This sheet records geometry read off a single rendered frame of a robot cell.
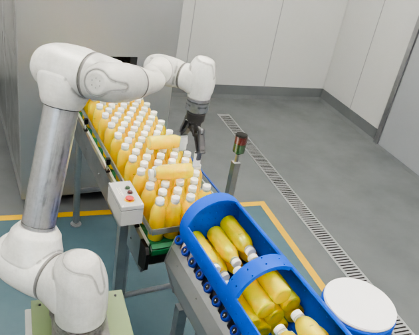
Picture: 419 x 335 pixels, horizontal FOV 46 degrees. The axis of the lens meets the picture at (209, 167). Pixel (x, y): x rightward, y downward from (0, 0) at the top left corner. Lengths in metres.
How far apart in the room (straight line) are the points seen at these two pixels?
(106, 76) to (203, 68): 0.59
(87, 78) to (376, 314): 1.33
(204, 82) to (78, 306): 0.89
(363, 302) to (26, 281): 1.21
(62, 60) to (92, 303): 0.68
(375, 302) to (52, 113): 1.36
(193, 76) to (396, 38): 4.58
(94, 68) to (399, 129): 4.95
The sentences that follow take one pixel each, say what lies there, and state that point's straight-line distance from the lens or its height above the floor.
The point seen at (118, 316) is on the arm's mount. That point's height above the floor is 1.05.
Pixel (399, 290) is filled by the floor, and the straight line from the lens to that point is 3.95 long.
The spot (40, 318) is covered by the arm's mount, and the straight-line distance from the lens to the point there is 1.69.
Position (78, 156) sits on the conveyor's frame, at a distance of 3.46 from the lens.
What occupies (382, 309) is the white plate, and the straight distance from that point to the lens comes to 2.02.
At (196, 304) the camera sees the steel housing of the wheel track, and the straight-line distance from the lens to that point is 2.02.
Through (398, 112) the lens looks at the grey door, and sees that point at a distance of 5.99.
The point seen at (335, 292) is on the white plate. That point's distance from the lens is 2.00.
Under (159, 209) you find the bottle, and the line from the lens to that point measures 2.13.
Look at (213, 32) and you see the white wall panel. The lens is 6.26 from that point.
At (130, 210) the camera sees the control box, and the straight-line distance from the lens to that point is 2.09.
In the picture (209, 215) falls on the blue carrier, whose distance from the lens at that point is 2.04.
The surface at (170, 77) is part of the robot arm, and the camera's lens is 1.85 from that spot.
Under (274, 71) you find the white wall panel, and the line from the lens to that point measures 6.79.
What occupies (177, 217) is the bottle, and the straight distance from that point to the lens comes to 2.18.
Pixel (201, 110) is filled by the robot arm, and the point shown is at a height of 1.57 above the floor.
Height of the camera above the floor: 2.28
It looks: 29 degrees down
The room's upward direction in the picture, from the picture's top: 11 degrees clockwise
